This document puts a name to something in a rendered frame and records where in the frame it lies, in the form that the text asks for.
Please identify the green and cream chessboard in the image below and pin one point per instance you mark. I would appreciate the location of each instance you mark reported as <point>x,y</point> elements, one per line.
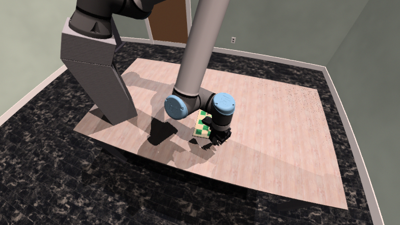
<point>201,130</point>

